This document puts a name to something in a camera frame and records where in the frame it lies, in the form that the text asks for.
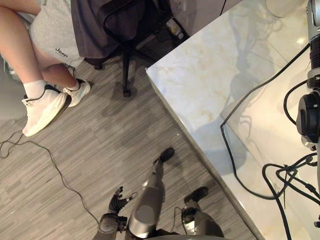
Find left silver robot leg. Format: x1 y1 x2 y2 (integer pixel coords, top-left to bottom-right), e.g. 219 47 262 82
126 159 167 240

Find person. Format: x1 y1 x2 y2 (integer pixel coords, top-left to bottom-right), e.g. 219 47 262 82
0 0 92 138

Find left dark robot foot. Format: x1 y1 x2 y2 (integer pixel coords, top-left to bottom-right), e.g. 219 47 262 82
153 147 176 165

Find black office chair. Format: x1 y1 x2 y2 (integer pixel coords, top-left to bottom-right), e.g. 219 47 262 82
93 0 191 98

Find black looped cable bundle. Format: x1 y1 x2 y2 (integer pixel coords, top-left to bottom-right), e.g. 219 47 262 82
261 152 320 240

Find silver robot leg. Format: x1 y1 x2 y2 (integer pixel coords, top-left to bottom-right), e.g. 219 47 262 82
174 199 225 240
126 159 167 240

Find dark grey draped cloth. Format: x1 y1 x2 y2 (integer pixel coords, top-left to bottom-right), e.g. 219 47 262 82
70 0 151 66

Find dark robot foot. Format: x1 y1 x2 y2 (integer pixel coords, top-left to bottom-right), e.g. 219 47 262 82
183 186 209 205
153 147 176 165

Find right dark robot foot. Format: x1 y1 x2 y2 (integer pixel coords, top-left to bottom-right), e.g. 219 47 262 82
183 186 209 205

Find small white-capped bottle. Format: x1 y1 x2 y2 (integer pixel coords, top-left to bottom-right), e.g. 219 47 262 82
165 18 179 30

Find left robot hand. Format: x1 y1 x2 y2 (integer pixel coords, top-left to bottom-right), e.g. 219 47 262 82
108 186 139 214

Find right silver robot leg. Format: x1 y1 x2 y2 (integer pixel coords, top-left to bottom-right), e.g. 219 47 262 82
174 199 225 240

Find thin grey floor cable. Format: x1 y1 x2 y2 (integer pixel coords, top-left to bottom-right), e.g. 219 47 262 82
0 129 101 226

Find long black cable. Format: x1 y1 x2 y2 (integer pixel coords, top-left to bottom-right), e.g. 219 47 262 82
219 42 311 200

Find small yellow-labelled bottle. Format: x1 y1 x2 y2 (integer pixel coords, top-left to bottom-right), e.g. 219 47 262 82
171 28 185 40

